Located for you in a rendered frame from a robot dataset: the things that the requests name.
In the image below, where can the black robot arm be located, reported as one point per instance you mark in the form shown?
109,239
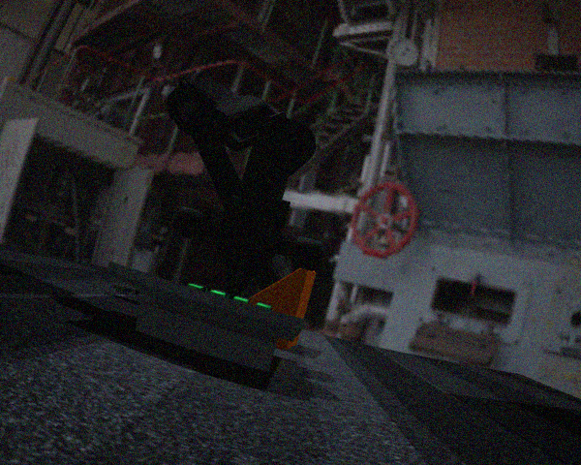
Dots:
281,146

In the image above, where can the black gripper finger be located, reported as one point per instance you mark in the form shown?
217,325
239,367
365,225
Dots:
254,262
231,257

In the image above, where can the light grey switch panel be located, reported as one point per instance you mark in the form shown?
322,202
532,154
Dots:
209,323

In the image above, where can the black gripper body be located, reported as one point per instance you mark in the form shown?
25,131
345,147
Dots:
303,252

